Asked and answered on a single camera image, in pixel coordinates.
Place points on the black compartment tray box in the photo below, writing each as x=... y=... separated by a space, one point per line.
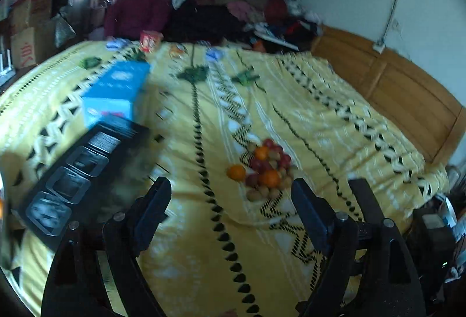
x=83 y=186

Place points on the silver foil bag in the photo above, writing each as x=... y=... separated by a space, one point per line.
x=63 y=31

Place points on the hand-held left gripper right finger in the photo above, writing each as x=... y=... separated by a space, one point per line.
x=313 y=218

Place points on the wooden headboard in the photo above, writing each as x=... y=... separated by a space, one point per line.
x=400 y=91

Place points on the blue and green carton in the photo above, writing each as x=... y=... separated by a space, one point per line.
x=116 y=91

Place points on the small oval orange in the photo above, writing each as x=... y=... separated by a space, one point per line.
x=236 y=172

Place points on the brown cardboard box red print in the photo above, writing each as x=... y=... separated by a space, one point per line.
x=27 y=47

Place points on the blue crumpled packet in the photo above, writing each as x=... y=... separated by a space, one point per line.
x=116 y=44

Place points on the green leafy vegetable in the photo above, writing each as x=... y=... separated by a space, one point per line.
x=91 y=62
x=247 y=76
x=194 y=74

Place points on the pile of clothes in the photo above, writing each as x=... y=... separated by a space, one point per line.
x=204 y=22

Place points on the pile of brown longans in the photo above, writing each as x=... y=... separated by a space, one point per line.
x=255 y=195

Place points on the red snack packet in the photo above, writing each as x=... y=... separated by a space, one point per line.
x=150 y=41

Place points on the yellow patterned blanket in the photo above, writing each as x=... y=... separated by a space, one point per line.
x=327 y=113

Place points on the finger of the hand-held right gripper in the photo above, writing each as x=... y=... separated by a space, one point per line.
x=366 y=198

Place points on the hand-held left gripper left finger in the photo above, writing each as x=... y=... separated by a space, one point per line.
x=153 y=215

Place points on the blue and white packet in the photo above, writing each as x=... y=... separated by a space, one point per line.
x=214 y=54

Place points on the white wall socket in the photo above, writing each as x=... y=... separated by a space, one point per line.
x=379 y=46

